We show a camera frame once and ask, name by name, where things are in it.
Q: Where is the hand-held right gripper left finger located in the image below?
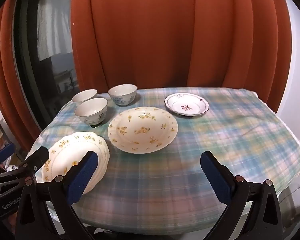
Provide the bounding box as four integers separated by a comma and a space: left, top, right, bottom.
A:
15, 151, 98, 240

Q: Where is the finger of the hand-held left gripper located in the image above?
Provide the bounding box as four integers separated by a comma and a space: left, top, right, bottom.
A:
18, 146, 50, 178
0, 142, 16, 167

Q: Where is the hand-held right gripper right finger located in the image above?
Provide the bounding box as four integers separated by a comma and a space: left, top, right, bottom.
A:
200, 151, 283, 240

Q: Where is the stack of scalloped floral plates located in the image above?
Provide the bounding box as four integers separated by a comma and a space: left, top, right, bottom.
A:
41, 131, 110, 196

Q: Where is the white bowl grey floral pattern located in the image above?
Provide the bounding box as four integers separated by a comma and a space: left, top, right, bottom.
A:
72, 89, 98, 105
75, 97, 108, 127

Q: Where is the large yellow floral plate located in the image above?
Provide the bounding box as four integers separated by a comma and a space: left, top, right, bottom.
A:
107, 106, 178, 154

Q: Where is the small white plate red flower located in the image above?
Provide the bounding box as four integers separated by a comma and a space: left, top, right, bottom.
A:
164, 93, 210, 117

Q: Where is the white bowl blue floral pattern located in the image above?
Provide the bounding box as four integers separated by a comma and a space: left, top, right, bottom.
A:
108, 84, 138, 106

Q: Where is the pastel plaid tablecloth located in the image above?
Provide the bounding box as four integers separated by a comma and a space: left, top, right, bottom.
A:
25, 87, 300, 229

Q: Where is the orange curtain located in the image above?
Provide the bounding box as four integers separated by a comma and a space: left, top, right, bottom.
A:
0, 0, 43, 153
70, 0, 291, 114

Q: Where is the dark glass window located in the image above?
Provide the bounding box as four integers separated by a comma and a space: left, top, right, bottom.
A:
11, 0, 80, 133

